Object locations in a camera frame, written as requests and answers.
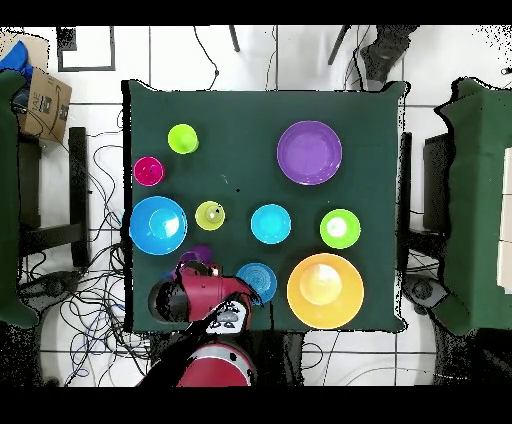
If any black tripod stand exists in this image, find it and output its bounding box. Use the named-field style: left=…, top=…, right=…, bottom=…
left=327, top=24, right=420, bottom=92

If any small light blue ribbed bowl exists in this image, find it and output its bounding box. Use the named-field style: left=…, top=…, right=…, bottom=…
left=250, top=203, right=293, bottom=246

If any large blue bowl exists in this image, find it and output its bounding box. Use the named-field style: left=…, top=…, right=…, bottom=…
left=128, top=195, right=189, bottom=256

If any plain cardboard box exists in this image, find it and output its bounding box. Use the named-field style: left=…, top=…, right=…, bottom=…
left=0, top=31, right=50, bottom=73

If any white box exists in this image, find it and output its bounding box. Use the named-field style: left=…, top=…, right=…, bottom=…
left=495, top=146, right=512, bottom=295

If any black pedestal foot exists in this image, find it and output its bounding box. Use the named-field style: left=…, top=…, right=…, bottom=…
left=19, top=270, right=83, bottom=313
left=401, top=271, right=449, bottom=315

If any printed cardboard box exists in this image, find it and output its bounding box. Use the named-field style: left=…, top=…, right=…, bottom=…
left=19, top=67, right=74, bottom=144

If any yellow cup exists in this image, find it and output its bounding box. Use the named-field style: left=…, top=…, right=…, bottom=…
left=194, top=200, right=226, bottom=232

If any wide purple bowl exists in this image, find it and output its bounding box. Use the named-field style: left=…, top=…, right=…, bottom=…
left=276, top=120, right=344, bottom=186

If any lime green cup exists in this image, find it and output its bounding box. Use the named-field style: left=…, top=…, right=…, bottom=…
left=166, top=122, right=200, bottom=156

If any green cloth covered table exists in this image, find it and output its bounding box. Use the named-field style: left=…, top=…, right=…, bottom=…
left=433, top=76, right=512, bottom=337
left=0, top=69, right=40, bottom=330

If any black bench frame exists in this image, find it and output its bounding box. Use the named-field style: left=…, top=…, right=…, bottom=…
left=17, top=126, right=92, bottom=269

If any blue bag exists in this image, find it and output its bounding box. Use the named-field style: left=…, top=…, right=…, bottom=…
left=0, top=39, right=34, bottom=83

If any black square floor frame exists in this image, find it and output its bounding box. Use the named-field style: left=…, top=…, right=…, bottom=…
left=56, top=25, right=117, bottom=74

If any dark green table cloth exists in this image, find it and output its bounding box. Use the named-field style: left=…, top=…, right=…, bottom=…
left=121, top=79, right=409, bottom=333

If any small green ribbed bowl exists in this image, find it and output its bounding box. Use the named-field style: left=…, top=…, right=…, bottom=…
left=318, top=208, right=362, bottom=250

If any purple cup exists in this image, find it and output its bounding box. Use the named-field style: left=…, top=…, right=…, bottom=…
left=177, top=244, right=215, bottom=266

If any medium blue bowl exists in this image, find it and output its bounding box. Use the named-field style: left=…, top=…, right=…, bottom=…
left=235, top=261, right=278, bottom=306

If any large orange bowl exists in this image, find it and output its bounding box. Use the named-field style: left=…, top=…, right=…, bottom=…
left=286, top=252, right=366, bottom=331

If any red cup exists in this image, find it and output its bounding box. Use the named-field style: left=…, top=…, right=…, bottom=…
left=132, top=155, right=166, bottom=188

